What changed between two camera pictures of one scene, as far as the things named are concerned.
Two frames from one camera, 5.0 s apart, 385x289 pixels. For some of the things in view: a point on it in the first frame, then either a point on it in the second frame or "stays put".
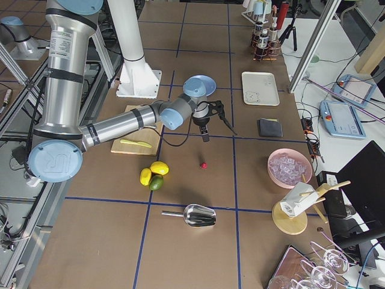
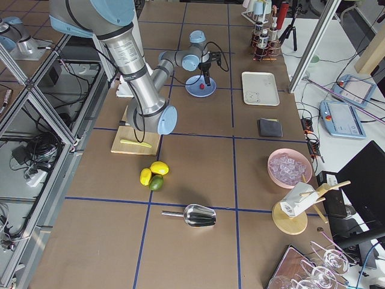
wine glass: (334, 261) stays put
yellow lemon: (159, 167) stays put
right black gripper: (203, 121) -> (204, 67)
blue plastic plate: (199, 85) stays put
